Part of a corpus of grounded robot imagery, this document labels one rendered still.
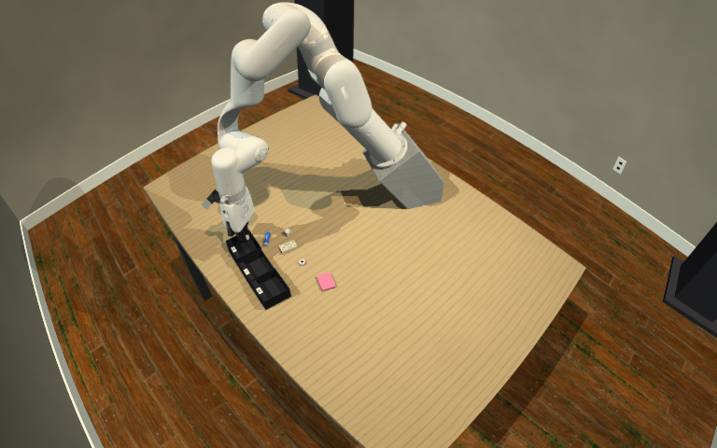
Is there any white domino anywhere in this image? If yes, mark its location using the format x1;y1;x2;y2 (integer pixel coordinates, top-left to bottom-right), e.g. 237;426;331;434
279;240;297;253

